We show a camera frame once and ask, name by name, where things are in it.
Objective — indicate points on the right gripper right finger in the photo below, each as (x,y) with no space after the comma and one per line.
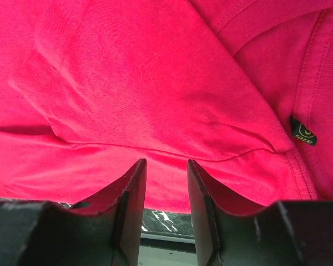
(230,229)

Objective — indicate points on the red polo shirt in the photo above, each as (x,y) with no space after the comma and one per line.
(243,87)

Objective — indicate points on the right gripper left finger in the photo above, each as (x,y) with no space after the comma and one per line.
(103,229)

